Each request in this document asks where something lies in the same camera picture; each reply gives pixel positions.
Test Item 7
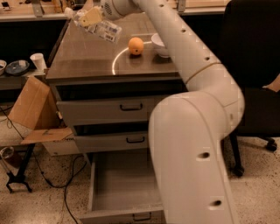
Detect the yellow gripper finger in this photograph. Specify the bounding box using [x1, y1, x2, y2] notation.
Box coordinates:
[79, 7, 103, 27]

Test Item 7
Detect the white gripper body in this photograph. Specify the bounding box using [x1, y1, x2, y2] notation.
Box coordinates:
[101, 0, 137, 20]

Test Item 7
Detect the clear plastic water bottle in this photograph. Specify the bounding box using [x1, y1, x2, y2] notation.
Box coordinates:
[64, 7, 122, 44]

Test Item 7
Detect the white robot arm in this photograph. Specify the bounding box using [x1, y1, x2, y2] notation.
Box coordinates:
[80, 0, 245, 224]

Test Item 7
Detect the grey drawer cabinet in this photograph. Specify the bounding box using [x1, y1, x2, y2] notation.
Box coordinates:
[45, 12, 187, 158]

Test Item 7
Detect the grey top drawer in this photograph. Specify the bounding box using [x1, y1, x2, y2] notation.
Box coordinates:
[57, 80, 186, 126]

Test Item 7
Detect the grey drawer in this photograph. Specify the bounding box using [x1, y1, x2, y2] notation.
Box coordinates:
[80, 149, 165, 224]
[57, 80, 186, 126]
[75, 122, 148, 153]

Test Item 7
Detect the grey middle drawer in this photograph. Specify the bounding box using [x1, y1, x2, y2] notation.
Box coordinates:
[75, 122, 148, 153]

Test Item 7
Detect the grey bottom drawer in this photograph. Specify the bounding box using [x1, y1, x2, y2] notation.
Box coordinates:
[80, 149, 165, 224]

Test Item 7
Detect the orange fruit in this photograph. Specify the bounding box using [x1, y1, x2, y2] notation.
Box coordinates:
[128, 37, 144, 55]

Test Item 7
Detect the white ceramic bowl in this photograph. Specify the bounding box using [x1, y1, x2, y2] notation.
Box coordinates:
[151, 33, 169, 58]

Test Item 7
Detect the white paper cup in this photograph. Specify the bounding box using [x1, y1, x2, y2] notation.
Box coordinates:
[30, 52, 46, 71]

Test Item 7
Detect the wooden workbench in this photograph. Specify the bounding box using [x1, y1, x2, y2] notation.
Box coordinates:
[0, 0, 230, 23]

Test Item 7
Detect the dark blue bowl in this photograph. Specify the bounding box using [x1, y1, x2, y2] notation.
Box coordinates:
[5, 59, 30, 76]

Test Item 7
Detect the white bowl at left edge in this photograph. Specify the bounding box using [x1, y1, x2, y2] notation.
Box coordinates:
[0, 59, 7, 76]

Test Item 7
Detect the brown cardboard box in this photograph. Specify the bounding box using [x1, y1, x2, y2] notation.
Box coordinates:
[8, 76, 79, 156]

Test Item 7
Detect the grey side shelf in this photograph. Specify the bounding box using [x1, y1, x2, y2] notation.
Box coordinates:
[0, 70, 46, 90]

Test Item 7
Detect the black office chair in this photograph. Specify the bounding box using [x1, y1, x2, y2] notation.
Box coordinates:
[217, 0, 280, 177]

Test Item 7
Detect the black metal stand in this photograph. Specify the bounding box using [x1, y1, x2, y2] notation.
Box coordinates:
[0, 143, 35, 193]

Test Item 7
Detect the black floor cable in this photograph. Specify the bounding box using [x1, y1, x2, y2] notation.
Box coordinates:
[0, 106, 88, 224]

